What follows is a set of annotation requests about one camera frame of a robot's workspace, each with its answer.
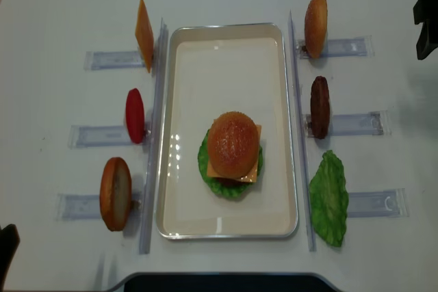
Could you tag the upright bun slice left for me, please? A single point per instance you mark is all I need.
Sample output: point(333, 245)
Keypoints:
point(115, 194)

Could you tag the sesame top bun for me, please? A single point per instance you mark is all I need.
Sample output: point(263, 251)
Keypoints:
point(232, 145)

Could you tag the green lettuce leaf in burger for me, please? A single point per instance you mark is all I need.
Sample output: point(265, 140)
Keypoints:
point(231, 193)

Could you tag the upright green lettuce leaf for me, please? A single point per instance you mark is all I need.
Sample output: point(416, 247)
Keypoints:
point(329, 200)

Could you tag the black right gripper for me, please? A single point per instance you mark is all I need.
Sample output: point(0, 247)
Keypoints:
point(426, 12)

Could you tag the white rectangular metal tray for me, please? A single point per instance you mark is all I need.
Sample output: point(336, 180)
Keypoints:
point(213, 70)

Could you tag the right clear acrylic rack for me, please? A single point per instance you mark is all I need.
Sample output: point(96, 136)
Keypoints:
point(388, 203)

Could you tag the upright brown meat patty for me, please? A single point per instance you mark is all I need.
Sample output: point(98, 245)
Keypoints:
point(320, 107)

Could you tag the clear acrylic rack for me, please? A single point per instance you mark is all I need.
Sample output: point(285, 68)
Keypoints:
point(86, 207)
point(388, 203)

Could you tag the orange cheese slice on burger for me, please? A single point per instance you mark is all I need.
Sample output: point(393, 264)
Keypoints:
point(251, 172)

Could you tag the brown meat patty in burger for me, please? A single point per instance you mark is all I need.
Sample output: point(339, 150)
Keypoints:
point(228, 182)

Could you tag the red tomato slice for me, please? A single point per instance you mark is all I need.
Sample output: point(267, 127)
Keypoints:
point(134, 116)

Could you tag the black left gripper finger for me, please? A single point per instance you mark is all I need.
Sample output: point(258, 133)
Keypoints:
point(9, 243)

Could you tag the upright orange cheese slice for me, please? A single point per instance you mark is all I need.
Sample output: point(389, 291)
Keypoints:
point(144, 35)

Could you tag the left clear acrylic rack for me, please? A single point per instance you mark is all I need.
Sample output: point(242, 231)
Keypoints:
point(86, 207)

